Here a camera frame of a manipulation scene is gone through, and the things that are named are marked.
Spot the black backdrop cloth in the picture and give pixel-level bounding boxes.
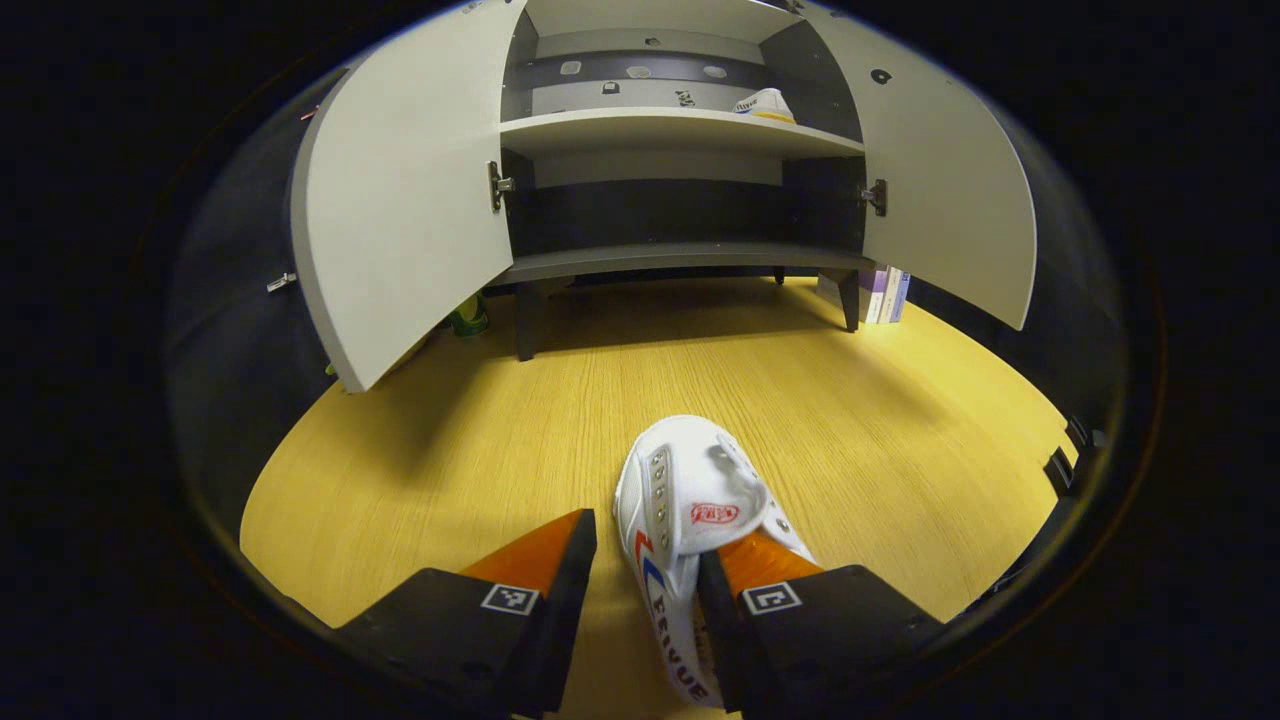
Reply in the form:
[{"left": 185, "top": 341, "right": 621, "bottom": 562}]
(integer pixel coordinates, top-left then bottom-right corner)
[{"left": 165, "top": 60, "right": 1131, "bottom": 521}]

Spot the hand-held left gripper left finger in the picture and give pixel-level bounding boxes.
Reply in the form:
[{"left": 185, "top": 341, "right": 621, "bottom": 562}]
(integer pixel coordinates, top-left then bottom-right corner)
[{"left": 335, "top": 508, "right": 599, "bottom": 719}]

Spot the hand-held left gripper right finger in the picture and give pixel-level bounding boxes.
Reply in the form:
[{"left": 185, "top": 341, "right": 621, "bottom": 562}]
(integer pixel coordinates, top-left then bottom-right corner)
[{"left": 697, "top": 530, "right": 946, "bottom": 716}]

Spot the white canvas shoe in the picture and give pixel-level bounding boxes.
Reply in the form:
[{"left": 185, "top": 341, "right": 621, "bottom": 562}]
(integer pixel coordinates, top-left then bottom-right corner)
[
  {"left": 613, "top": 415, "right": 816, "bottom": 709},
  {"left": 733, "top": 88, "right": 798, "bottom": 126}
]

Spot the small green bottle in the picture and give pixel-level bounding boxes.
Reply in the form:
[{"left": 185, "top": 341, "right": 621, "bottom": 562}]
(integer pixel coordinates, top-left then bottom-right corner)
[{"left": 447, "top": 293, "right": 491, "bottom": 339}]

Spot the white shoe cabinet door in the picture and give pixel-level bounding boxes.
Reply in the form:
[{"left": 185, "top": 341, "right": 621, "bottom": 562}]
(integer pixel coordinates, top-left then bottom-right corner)
[
  {"left": 800, "top": 0, "right": 1039, "bottom": 331},
  {"left": 290, "top": 0, "right": 531, "bottom": 393}
]

